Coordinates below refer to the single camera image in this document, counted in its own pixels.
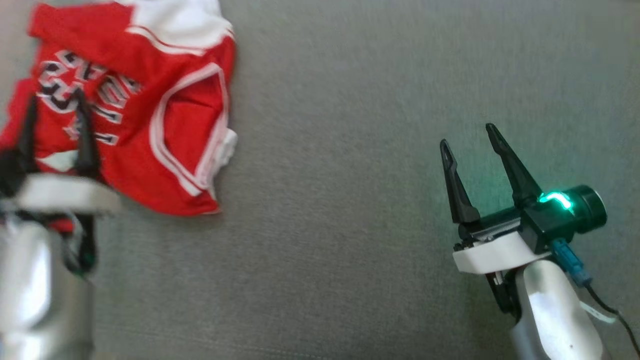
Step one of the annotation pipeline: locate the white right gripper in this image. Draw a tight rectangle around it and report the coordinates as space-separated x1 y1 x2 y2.
439 123 552 317

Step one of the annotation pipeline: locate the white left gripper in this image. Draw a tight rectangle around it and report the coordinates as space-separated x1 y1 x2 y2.
0 92 122 218

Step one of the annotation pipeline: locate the red Bulls basketball jersey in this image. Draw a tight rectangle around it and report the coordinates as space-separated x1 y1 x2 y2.
0 0 239 217

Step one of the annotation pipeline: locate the grey sofa seat cushion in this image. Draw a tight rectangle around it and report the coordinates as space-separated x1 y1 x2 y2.
0 0 640 360

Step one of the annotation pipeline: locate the white cable label tag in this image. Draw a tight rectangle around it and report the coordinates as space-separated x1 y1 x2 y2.
580 300 619 324

